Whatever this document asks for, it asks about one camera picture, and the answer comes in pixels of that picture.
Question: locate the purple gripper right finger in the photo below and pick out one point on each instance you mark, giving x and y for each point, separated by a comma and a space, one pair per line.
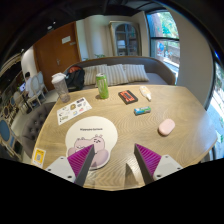
148, 161

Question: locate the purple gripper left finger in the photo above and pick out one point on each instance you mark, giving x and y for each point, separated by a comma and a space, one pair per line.
80, 163

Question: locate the round hippo mouse pad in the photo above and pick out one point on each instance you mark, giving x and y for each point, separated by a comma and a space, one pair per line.
94, 130

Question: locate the pink computer mouse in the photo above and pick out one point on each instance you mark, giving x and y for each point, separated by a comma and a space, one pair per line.
166, 127

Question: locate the yellow QR code card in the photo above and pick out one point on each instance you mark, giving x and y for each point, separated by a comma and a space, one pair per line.
38, 157

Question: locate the green blue candy pack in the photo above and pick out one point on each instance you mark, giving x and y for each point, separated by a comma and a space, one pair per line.
142, 110

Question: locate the white sticker sheet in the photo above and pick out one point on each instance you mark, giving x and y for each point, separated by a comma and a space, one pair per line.
72, 110

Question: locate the grey tufted chair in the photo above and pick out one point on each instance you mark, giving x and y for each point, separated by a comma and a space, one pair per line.
33, 126

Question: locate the white yellow tube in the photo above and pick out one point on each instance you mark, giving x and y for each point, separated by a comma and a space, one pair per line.
145, 92

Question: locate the blue cushioned chair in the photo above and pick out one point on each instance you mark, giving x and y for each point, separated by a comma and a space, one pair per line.
8, 138

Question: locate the green drink can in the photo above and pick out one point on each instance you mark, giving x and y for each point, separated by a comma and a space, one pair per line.
102, 85

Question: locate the clear shaker bottle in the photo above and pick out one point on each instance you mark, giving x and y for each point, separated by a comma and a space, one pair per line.
59, 83

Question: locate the black backpack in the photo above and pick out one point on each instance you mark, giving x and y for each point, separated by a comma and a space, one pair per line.
75, 79

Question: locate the grey sofa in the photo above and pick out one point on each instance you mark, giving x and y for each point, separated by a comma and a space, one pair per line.
157, 72

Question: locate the striped cushion right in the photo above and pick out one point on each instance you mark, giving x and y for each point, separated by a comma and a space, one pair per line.
135, 73

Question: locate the striped cushion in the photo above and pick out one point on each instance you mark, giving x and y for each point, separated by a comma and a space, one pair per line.
135, 73
90, 74
116, 75

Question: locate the white chair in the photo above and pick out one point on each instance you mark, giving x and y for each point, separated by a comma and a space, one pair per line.
37, 90

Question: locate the striped cushion left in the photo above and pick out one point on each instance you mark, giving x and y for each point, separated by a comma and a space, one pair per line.
90, 74

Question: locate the striped cushion middle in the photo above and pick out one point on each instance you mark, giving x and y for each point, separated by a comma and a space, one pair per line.
116, 75

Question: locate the seated person in white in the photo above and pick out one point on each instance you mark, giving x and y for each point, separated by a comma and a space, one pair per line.
28, 93

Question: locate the brown wooden door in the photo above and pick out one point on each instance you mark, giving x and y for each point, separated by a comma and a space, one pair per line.
56, 51

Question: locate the white glass cabinet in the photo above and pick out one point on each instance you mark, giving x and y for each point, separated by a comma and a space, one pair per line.
125, 38

